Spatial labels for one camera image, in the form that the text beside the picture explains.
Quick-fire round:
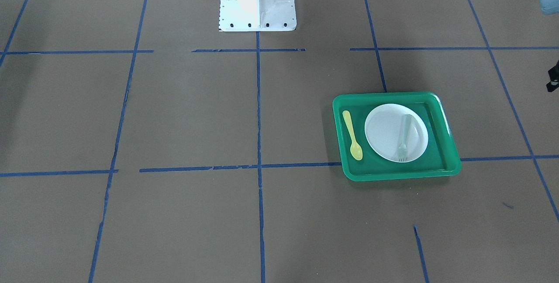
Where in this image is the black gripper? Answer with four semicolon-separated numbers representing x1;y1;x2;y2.
547;62;559;92

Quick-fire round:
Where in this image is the yellow plastic spoon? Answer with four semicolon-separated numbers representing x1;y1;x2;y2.
342;110;363;160

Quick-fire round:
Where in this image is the green plastic tray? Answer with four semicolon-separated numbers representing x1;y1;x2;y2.
333;92;462;182

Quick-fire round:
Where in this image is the white round plate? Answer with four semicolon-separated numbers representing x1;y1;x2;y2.
365;104;429;163

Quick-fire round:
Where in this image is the pale green plastic fork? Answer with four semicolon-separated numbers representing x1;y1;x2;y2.
397;114;413;163

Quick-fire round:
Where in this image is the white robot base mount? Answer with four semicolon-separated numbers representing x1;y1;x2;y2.
218;0;297;32

